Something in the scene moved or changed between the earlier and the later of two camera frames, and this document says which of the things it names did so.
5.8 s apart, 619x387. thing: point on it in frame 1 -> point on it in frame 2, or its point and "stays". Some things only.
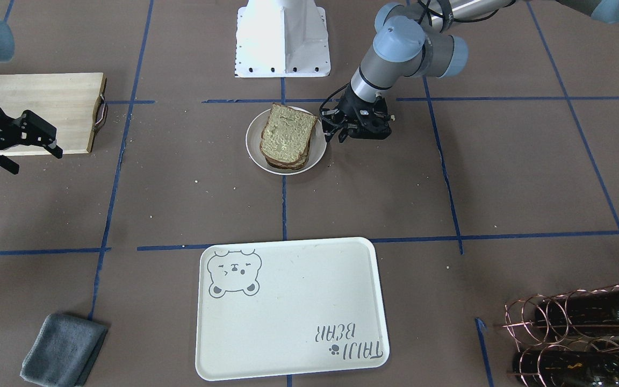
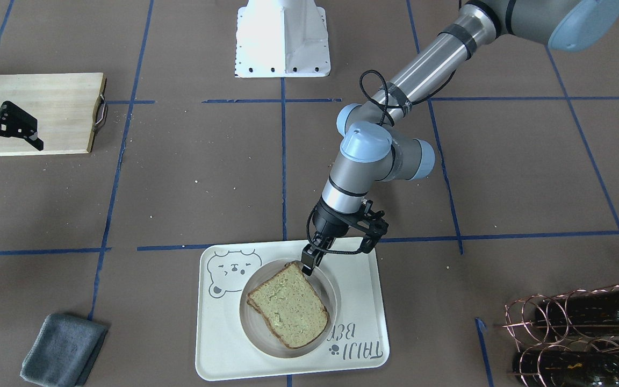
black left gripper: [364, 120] -> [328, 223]
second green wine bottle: [565, 368] stays
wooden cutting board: [67, 101] stays
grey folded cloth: [64, 352] stays
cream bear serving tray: [288, 307] stays
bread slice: [287, 133] -> [294, 306]
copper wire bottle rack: [584, 338] stays
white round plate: [317, 147] -> [256, 328]
